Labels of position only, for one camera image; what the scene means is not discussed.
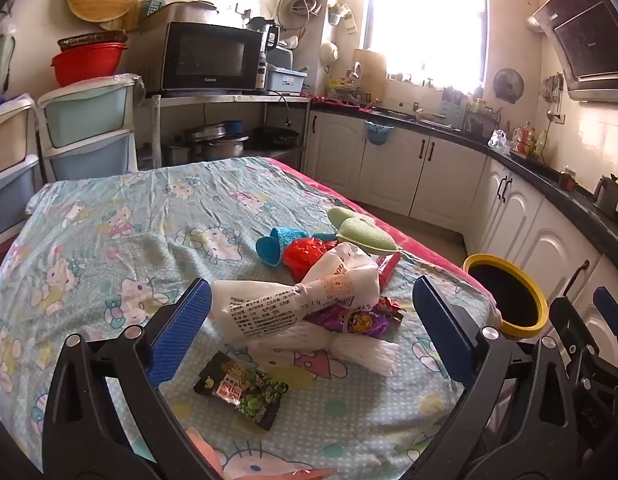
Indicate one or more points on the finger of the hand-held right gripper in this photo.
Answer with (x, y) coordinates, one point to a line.
(611, 307)
(571, 322)

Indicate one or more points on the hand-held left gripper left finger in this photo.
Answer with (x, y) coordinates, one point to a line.
(181, 330)

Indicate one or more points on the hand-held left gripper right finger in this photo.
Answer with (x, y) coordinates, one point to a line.
(446, 330)

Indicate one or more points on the black bin with yellow rim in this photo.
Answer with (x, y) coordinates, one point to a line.
(506, 295)

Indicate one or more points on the purple orange snack wrapper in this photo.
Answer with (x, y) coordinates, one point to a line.
(369, 319)

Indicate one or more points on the red sausage stick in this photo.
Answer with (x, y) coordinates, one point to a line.
(389, 270)

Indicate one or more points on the green black snack packet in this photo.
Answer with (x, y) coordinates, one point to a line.
(241, 390)

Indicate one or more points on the white labelled plastic bag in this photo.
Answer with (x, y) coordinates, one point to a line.
(269, 305)

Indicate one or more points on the white foam fruit net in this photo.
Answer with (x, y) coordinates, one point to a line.
(349, 355)

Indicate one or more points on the blue knitted cloth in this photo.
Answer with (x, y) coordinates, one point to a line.
(271, 247)

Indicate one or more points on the green sponge cloth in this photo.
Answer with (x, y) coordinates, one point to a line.
(361, 230)

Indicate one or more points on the red plastic bag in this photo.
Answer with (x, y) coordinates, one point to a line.
(304, 257)

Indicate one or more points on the person's left hand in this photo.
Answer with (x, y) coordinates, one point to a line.
(209, 460)

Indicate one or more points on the cartoon cat printed sheet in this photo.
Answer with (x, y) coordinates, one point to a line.
(114, 240)

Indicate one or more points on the steel kettle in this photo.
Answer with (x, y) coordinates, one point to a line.
(608, 195)

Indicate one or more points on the brown clay jar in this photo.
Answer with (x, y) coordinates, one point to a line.
(567, 180)

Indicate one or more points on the black stone countertop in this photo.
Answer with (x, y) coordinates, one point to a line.
(539, 180)

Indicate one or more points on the white kitchen cabinets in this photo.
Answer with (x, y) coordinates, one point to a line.
(389, 175)

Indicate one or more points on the orange sauce bottle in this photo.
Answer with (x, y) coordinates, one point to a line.
(525, 140)

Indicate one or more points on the clear plastic bag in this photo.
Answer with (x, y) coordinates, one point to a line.
(500, 141)

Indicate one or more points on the steel steamer tray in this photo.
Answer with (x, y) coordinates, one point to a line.
(205, 131)

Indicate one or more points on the blue hanging basket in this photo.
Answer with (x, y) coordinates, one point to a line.
(380, 134)

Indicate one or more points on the blue enamel pot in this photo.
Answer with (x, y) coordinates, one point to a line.
(234, 126)

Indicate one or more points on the black wok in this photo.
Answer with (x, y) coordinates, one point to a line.
(276, 137)

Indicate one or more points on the hanging small utensils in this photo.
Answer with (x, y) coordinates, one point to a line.
(553, 92)

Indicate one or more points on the teal blue plastic drawer unit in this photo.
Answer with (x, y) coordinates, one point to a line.
(89, 125)

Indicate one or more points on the teal knife organizer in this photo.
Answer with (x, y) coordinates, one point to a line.
(452, 102)

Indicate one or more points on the beige blue plastic drawer unit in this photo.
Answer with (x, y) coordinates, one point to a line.
(9, 160)

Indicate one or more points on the red counter cloth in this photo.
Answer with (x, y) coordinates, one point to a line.
(334, 101)

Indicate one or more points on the wooden cutting board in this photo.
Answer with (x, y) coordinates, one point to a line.
(369, 75)

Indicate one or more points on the blue plastic dish box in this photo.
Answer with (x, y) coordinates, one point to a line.
(285, 77)

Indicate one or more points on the black microwave oven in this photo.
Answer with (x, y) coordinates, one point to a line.
(204, 57)

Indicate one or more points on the black range hood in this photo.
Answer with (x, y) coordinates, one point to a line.
(589, 35)

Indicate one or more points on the red plastic basin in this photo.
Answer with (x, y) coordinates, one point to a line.
(86, 65)

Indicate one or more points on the white hanging scoop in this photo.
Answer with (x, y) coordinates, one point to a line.
(329, 53)

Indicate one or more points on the dark woven basket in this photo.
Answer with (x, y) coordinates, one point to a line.
(91, 39)

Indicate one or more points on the black blender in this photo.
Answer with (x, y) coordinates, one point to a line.
(263, 35)

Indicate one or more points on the kitchen window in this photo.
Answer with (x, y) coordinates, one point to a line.
(424, 15)

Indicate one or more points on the grey rice cooker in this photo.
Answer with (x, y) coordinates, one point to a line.
(184, 12)

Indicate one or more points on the wall power socket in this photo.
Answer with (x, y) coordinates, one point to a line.
(557, 118)

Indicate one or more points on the small grey wall fan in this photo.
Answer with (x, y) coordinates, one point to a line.
(508, 85)

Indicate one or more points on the wall utensil holder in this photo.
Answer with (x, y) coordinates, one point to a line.
(341, 14)

